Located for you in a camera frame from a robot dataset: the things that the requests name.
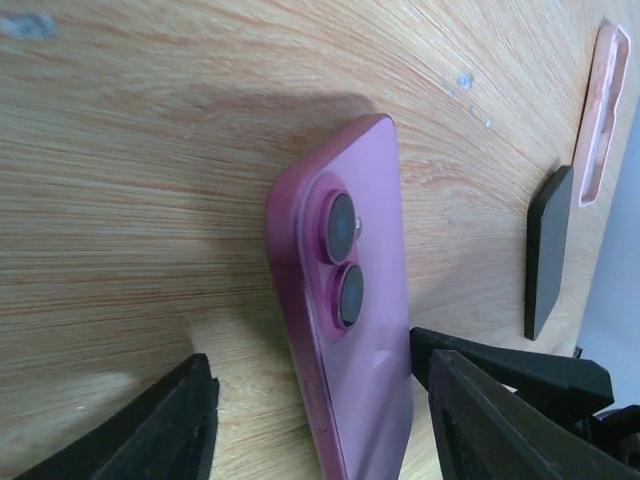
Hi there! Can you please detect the purple phone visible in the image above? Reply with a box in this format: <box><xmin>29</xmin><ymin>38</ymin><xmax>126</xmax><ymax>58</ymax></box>
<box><xmin>265</xmin><ymin>114</ymin><xmax>413</xmax><ymax>479</ymax></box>

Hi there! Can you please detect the pink phone case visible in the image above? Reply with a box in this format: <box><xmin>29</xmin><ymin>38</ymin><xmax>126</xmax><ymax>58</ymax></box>
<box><xmin>573</xmin><ymin>24</ymin><xmax>631</xmax><ymax>208</ymax></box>

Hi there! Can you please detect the black phone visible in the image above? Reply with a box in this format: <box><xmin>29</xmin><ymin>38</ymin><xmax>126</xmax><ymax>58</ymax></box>
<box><xmin>524</xmin><ymin>165</ymin><xmax>574</xmax><ymax>340</ymax></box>

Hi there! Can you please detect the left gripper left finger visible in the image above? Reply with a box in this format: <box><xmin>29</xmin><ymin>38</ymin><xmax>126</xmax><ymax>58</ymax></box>
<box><xmin>19</xmin><ymin>353</ymin><xmax>219</xmax><ymax>479</ymax></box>

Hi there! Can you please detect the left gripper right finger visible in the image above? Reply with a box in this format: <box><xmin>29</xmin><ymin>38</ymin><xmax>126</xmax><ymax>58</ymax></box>
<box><xmin>410</xmin><ymin>327</ymin><xmax>639</xmax><ymax>479</ymax></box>

